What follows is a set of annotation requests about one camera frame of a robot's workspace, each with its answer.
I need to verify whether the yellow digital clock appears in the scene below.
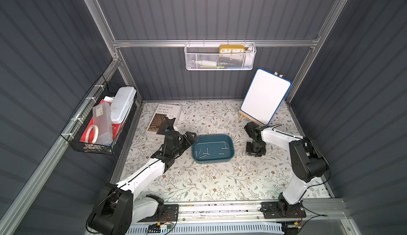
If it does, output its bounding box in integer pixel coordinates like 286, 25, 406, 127
219, 44, 246, 54

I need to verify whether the interior design trends book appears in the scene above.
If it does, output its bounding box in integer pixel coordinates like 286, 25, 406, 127
146, 103, 181, 139

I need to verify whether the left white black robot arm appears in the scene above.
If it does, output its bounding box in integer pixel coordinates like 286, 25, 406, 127
85, 130, 197, 235

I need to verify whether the white wire wall basket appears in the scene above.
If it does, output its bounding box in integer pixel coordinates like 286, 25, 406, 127
184, 42, 256, 71

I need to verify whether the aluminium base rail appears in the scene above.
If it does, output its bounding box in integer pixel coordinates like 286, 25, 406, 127
85, 198, 357, 235

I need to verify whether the white plastic case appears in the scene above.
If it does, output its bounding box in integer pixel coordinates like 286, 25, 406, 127
110, 86, 137, 124

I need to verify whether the red box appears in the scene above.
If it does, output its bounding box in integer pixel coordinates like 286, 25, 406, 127
80, 96, 132, 143

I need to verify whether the teal plastic storage tray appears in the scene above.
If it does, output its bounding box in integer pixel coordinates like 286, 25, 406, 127
191, 134, 235, 164

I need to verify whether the black wire side basket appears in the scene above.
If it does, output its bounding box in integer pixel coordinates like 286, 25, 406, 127
61, 76, 137, 156

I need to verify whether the translucent plastic container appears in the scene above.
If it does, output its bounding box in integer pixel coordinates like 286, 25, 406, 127
92, 102, 113, 146

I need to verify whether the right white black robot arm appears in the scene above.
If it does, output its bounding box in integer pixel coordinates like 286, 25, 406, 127
244, 122, 330, 213

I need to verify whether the blue framed whiteboard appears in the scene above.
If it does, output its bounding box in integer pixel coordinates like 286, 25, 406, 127
241, 69, 292, 127

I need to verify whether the white tape roll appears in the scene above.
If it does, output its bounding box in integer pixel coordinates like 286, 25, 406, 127
85, 124, 99, 144

